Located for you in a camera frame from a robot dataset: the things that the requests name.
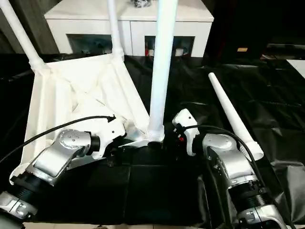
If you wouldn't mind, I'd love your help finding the grey curtain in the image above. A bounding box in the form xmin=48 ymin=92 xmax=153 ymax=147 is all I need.
xmin=0 ymin=0 xmax=60 ymax=54

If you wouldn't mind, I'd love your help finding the white plastic table leg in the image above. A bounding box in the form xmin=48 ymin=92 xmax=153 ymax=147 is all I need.
xmin=0 ymin=0 xmax=46 ymax=70
xmin=146 ymin=0 xmax=179 ymax=144
xmin=208 ymin=73 xmax=264 ymax=162
xmin=106 ymin=0 xmax=125 ymax=61

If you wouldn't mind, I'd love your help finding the white sideboard with glass doors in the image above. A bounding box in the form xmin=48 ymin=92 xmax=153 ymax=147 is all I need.
xmin=44 ymin=0 xmax=214 ymax=58

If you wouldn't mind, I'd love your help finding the black plastic cover mat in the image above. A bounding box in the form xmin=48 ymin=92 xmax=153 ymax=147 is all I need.
xmin=0 ymin=52 xmax=305 ymax=226

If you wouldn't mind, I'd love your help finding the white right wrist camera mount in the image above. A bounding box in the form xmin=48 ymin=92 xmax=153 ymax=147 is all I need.
xmin=172 ymin=108 xmax=201 ymax=157

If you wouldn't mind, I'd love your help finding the white flat board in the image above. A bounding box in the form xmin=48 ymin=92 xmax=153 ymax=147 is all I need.
xmin=287 ymin=59 xmax=305 ymax=79

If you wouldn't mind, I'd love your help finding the white plastic table top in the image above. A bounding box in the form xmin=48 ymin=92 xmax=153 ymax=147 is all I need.
xmin=9 ymin=53 xmax=165 ymax=186

